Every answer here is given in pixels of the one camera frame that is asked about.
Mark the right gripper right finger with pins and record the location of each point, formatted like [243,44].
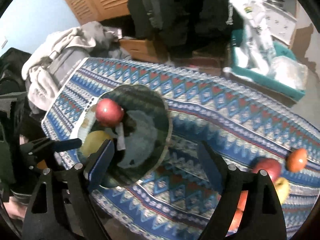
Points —
[248,208]

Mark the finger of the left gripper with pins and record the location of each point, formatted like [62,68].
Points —
[45,145]

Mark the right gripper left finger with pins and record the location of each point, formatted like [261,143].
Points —
[46,216]

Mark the orange fruit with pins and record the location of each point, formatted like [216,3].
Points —
[236,220]

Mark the yellow pear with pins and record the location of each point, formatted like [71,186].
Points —
[282,189]

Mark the yellow green apple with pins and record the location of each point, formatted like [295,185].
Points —
[93,142]

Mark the big dark red apple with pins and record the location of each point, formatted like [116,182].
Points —
[271,166]

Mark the small red apple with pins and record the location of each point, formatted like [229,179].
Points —
[109,113]

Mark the large orange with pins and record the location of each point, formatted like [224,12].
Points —
[297,160]

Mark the person's left hand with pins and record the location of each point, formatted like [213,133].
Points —
[15,210]

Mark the white grey clothes pile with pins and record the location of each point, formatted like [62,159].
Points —
[50,66]

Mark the dark glass fruit bowl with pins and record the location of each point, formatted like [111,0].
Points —
[147,129]

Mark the blue patterned tablecloth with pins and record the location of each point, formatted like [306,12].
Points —
[176,200]

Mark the wooden drawer box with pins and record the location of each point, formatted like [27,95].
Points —
[141,50]

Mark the teal plastic bin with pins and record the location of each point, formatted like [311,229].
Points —
[263,80]

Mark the clear plastic bag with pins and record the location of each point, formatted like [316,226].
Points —
[288,72]

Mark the white printed plastic bag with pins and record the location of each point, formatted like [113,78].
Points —
[256,49]

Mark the dark hanging coats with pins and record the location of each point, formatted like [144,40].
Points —
[184,26]

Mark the white patterned box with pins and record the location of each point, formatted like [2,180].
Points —
[281,24]

